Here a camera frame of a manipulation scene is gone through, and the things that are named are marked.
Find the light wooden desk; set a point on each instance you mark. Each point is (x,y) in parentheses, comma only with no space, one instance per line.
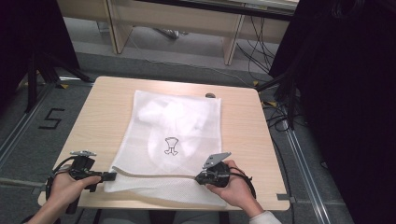
(174,21)

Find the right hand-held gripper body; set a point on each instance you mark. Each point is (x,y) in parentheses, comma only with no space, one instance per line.
(218,175)

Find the grey tape strip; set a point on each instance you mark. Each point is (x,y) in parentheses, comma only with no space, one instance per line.
(285,197)

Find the white mesh laundry bag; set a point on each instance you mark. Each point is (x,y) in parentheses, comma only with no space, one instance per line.
(174,191)

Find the black curtain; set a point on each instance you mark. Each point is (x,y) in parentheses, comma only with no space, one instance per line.
(348,93)
(28,34)

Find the dark round table grommet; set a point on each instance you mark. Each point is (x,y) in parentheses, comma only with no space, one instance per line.
(210,95)

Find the person's left hand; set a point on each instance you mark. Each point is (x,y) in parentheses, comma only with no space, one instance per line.
(67,191)

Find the person's grey trousers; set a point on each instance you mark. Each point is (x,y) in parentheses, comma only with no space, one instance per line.
(124,217)

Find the white garment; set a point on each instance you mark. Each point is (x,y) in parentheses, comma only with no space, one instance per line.
(177,121)

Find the aluminium floor rail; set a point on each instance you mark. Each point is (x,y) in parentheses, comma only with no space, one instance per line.
(21,124)
(306,168)

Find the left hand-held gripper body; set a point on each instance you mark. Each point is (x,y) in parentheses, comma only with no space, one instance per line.
(82,169)

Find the black metal stand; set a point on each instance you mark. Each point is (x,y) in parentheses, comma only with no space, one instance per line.
(291,99)
(31,81)

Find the person's right hand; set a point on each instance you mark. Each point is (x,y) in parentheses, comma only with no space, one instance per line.
(236,189)

